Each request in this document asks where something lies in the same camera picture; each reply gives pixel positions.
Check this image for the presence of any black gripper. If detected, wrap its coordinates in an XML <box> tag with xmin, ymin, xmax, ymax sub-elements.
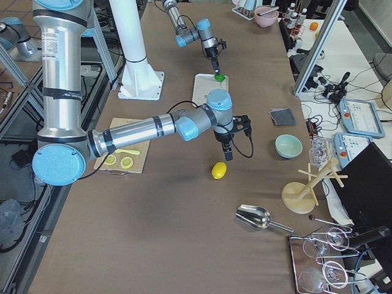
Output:
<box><xmin>214</xmin><ymin>130</ymin><xmax>233</xmax><ymax>161</ymax></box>
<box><xmin>204</xmin><ymin>46</ymin><xmax>219</xmax><ymax>75</ymax></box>

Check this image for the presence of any green lime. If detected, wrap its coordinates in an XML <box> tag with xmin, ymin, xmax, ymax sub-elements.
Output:
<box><xmin>214</xmin><ymin>74</ymin><xmax>226</xmax><ymax>82</ymax></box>

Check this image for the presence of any yellow lemon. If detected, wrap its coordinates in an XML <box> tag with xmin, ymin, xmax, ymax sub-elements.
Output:
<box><xmin>211</xmin><ymin>162</ymin><xmax>227</xmax><ymax>179</ymax></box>

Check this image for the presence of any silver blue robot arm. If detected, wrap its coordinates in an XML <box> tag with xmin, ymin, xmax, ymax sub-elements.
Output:
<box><xmin>32</xmin><ymin>1</ymin><xmax>235</xmax><ymax>186</ymax></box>
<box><xmin>162</xmin><ymin>1</ymin><xmax>221</xmax><ymax>76</ymax></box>

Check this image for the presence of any beige rectangular tray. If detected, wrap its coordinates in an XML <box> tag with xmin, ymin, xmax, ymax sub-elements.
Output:
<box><xmin>192</xmin><ymin>73</ymin><xmax>229</xmax><ymax>105</ymax></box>

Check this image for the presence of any chrome glass rack tray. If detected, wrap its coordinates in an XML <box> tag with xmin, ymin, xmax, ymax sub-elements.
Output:
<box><xmin>288</xmin><ymin>227</ymin><xmax>368</xmax><ymax>293</ymax></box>

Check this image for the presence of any light green bowl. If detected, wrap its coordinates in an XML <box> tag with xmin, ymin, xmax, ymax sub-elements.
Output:
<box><xmin>274</xmin><ymin>134</ymin><xmax>303</xmax><ymax>159</ymax></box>

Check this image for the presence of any grey folded cloth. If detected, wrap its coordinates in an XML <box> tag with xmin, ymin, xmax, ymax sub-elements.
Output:
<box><xmin>269</xmin><ymin>108</ymin><xmax>296</xmax><ymax>126</ymax></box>

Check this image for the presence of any pink bowl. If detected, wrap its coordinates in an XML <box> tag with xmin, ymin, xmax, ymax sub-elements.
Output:
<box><xmin>254</xmin><ymin>6</ymin><xmax>279</xmax><ymax>28</ymax></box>

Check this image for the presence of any metal scoop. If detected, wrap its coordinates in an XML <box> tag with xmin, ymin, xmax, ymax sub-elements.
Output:
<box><xmin>235</xmin><ymin>204</ymin><xmax>294</xmax><ymax>233</ymax></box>

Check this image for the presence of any wooden mug tree stand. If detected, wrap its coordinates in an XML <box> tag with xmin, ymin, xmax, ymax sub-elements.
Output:
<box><xmin>281</xmin><ymin>141</ymin><xmax>348</xmax><ymax>214</ymax></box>

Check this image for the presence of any bottle carrier with bottles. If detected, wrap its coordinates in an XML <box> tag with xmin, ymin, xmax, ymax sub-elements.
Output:
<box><xmin>282</xmin><ymin>2</ymin><xmax>307</xmax><ymax>41</ymax></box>

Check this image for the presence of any yellow plastic knife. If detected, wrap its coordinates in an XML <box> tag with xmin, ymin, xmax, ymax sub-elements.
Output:
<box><xmin>115</xmin><ymin>149</ymin><xmax>140</xmax><ymax>156</ymax></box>

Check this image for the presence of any clear plastic container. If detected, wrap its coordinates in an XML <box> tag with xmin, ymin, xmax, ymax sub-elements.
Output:
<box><xmin>309</xmin><ymin>137</ymin><xmax>336</xmax><ymax>168</ymax></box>

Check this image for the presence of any bamboo cutting board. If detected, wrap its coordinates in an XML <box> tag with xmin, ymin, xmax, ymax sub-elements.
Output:
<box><xmin>93</xmin><ymin>118</ymin><xmax>151</xmax><ymax>175</ymax></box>

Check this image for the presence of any lemon slice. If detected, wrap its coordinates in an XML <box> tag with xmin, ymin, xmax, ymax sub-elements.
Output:
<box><xmin>104</xmin><ymin>154</ymin><xmax>117</xmax><ymax>166</ymax></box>
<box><xmin>120</xmin><ymin>156</ymin><xmax>134</xmax><ymax>170</ymax></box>

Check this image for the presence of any orange fruit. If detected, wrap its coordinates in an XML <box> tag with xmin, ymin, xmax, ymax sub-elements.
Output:
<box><xmin>309</xmin><ymin>21</ymin><xmax>319</xmax><ymax>31</ymax></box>

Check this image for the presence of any teach pendant tablet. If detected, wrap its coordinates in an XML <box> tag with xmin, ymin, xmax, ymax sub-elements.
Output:
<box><xmin>333</xmin><ymin>132</ymin><xmax>373</xmax><ymax>168</ymax></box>
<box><xmin>339</xmin><ymin>99</ymin><xmax>385</xmax><ymax>138</ymax></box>

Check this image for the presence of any wine glass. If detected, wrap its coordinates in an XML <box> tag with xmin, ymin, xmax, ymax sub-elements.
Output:
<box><xmin>303</xmin><ymin>227</ymin><xmax>349</xmax><ymax>258</ymax></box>
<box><xmin>298</xmin><ymin>261</ymin><xmax>349</xmax><ymax>293</ymax></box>

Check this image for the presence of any black monitor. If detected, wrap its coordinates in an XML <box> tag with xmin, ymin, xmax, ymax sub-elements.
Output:
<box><xmin>334</xmin><ymin>143</ymin><xmax>391</xmax><ymax>228</ymax></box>

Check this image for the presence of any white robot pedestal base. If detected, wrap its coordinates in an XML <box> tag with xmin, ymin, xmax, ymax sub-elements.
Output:
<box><xmin>110</xmin><ymin>0</ymin><xmax>164</xmax><ymax>101</ymax></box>

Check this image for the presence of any aluminium frame post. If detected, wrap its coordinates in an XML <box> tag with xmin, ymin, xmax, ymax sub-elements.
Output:
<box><xmin>293</xmin><ymin>0</ymin><xmax>347</xmax><ymax>96</ymax></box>

